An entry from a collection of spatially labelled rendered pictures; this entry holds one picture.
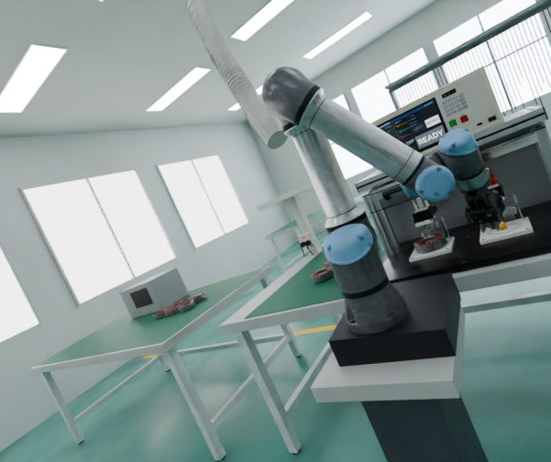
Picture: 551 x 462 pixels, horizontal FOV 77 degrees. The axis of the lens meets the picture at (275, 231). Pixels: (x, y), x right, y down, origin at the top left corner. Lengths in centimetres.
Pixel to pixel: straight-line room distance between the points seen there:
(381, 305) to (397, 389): 17
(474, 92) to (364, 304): 93
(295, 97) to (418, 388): 64
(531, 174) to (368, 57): 673
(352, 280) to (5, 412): 450
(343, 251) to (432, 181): 23
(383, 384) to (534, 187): 108
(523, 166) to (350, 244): 98
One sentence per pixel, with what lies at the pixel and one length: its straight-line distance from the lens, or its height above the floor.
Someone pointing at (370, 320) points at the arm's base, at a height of 85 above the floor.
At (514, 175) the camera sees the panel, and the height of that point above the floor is 90.
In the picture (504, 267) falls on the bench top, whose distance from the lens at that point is 120.
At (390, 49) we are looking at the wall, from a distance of 806.
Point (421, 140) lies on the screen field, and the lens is 151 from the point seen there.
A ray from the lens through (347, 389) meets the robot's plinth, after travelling 86.
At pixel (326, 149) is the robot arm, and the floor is 125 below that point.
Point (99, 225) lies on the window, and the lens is 564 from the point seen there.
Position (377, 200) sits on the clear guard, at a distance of 131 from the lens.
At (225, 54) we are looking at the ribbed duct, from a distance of 284.
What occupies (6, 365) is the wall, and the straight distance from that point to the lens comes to 497.
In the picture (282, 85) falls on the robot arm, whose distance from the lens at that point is 82.
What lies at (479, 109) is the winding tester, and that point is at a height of 119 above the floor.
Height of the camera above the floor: 118
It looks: 4 degrees down
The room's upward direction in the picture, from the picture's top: 24 degrees counter-clockwise
